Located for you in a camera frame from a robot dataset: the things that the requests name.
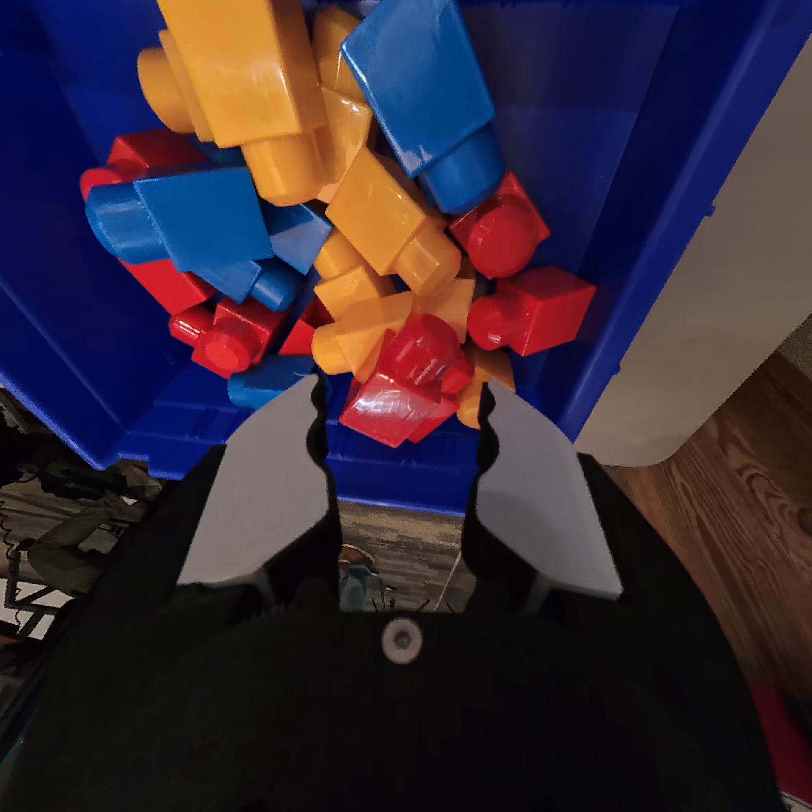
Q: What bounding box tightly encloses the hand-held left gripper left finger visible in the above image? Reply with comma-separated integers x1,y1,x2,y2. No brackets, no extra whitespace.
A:
176,373,343,604

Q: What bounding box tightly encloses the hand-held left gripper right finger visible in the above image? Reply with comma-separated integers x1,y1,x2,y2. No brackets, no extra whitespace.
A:
461,381,625,613

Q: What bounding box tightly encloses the pile of colourful mega blocks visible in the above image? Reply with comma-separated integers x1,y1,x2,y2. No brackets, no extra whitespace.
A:
79,0,597,448

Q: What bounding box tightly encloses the blue plastic bin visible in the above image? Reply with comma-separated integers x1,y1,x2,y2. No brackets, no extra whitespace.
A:
0,0,812,516

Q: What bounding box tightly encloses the red soft object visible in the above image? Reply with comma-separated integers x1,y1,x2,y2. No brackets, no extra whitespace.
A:
749,685,812,794

